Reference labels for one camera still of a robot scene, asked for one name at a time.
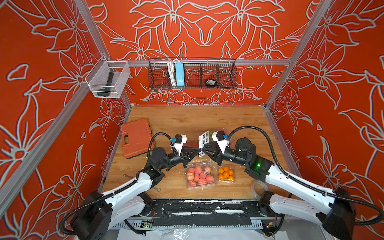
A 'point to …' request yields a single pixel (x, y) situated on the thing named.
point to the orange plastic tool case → (136, 137)
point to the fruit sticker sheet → (203, 139)
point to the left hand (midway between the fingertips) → (199, 150)
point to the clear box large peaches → (201, 175)
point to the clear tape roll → (253, 192)
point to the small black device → (210, 82)
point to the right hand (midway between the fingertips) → (203, 146)
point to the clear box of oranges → (226, 174)
